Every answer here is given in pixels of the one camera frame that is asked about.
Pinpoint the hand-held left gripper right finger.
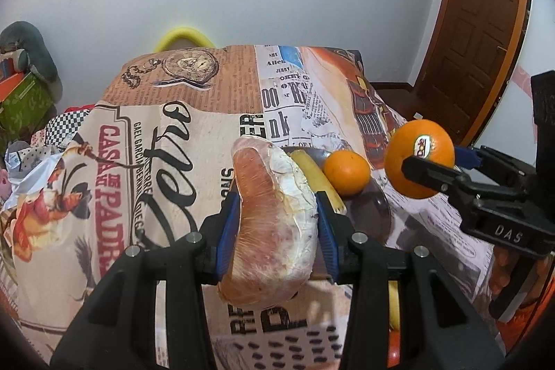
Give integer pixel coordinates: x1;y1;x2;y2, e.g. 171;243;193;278
316;190;506;370

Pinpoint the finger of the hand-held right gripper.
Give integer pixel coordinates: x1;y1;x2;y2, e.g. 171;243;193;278
454;145;539;198
401;156;472;203

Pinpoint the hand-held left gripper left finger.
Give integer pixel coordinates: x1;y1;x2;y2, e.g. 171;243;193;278
50;191;242;370

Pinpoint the large orange with sticker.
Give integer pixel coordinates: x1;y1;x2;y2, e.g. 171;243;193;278
384;119;456;200

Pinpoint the dark glass bowl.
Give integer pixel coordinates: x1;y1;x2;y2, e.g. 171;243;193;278
277;145;392;282

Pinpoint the peeled pink pomelo segment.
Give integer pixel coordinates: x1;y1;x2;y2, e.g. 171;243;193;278
217;136;321;307

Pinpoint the yellow banana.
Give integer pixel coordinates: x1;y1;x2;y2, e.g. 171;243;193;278
289;149;348;215
387;279;401;332

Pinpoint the small orange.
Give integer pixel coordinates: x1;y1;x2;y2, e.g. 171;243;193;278
323;150;372;197

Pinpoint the printed tablecloth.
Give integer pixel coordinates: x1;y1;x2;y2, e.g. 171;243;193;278
0;43;508;370

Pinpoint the person's orange clothing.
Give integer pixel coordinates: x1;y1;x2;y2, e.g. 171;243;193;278
493;246;555;355

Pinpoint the brown wooden door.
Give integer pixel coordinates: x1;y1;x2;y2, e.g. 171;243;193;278
413;0;533;146

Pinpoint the red-orange fruit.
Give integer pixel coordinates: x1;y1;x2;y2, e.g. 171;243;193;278
385;331;402;370

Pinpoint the black white checkered cloth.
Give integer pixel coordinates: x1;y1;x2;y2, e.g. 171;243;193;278
45;107;94;146

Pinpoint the yellow chair back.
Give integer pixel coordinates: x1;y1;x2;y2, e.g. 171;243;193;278
156;27;214;52

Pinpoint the light patterned cloth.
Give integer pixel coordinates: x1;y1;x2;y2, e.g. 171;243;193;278
3;139;67;182

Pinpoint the green patterned box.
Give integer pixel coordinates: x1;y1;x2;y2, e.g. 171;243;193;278
0;73;55;133

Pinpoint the orange box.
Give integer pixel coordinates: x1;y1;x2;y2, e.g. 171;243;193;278
0;57;27;103

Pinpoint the grey plush toy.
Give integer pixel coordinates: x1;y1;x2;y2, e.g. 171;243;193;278
0;21;64;98

